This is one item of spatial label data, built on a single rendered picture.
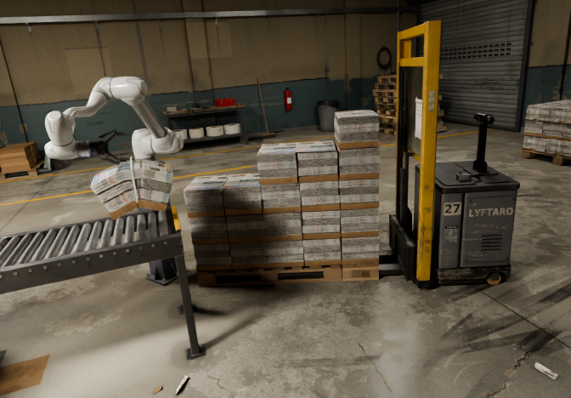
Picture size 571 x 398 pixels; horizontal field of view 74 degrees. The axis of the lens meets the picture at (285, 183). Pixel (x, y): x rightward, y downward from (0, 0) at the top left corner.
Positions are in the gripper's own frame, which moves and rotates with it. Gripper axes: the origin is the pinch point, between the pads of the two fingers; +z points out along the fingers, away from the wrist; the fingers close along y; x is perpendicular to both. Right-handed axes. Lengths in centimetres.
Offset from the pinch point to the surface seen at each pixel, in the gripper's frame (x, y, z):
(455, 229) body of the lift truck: 38, 64, 209
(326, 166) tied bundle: -10, 24, 129
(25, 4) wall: -712, -156, -198
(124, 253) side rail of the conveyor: 29, 52, -7
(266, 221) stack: -26, 68, 89
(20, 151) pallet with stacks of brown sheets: -597, 114, -223
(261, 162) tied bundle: -29, 23, 86
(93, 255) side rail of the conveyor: 29, 51, -22
